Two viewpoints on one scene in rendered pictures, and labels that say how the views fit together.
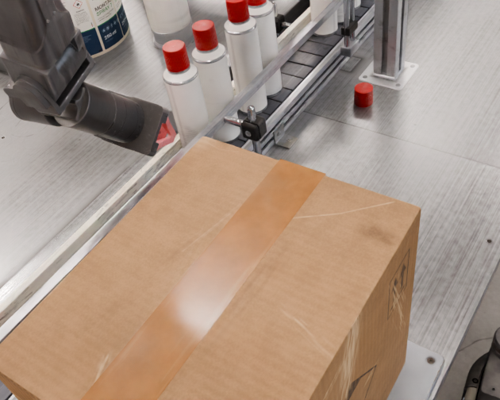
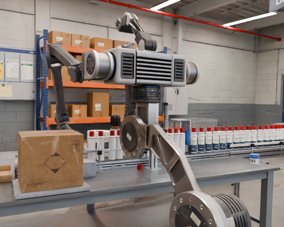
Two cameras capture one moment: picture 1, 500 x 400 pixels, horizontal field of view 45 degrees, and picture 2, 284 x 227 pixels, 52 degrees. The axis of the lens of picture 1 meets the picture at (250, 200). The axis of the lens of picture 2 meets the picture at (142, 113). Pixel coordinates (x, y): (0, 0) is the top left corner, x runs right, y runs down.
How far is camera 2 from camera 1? 1.37 m
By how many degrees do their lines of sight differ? 47
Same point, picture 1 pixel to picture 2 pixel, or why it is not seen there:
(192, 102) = (90, 143)
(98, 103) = (66, 127)
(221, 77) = (100, 142)
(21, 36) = (57, 107)
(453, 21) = not seen: hidden behind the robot
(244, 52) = (110, 142)
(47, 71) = (58, 115)
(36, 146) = not seen: hidden behind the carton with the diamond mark
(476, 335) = not seen: outside the picture
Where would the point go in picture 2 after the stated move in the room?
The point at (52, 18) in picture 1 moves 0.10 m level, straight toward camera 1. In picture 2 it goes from (62, 106) to (56, 107)
